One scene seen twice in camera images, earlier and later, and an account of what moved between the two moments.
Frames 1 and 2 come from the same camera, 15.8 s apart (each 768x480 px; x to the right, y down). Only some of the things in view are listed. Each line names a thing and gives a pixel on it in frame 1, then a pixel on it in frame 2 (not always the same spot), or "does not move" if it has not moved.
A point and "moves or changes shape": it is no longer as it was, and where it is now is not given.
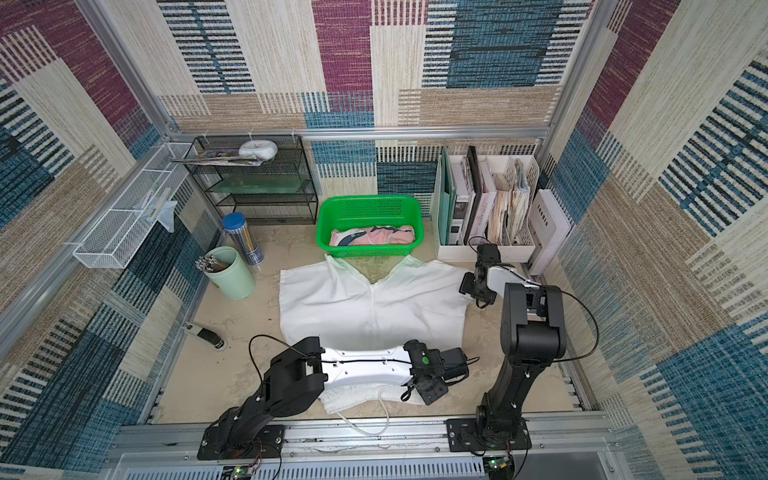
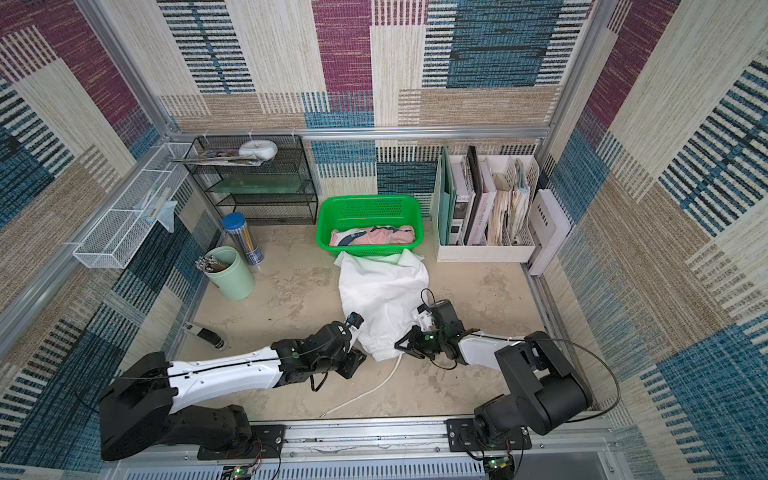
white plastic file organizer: [484, 199] does not move
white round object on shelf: [265, 150] does not move
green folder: [447, 201] does not move
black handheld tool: [205, 336] does not move
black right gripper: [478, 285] → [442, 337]
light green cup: [235, 281] does not move
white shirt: [413, 300] moves or changes shape
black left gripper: [441, 394] → [354, 362]
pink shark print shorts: [378, 235] does not move
